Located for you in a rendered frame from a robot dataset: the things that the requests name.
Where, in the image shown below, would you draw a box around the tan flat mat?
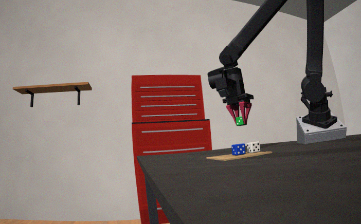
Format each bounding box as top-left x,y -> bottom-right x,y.
207,152 -> 272,161

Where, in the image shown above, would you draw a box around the green dice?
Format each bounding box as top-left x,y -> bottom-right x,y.
236,117 -> 247,126

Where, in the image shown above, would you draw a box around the blue dice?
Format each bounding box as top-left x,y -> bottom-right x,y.
231,143 -> 246,156

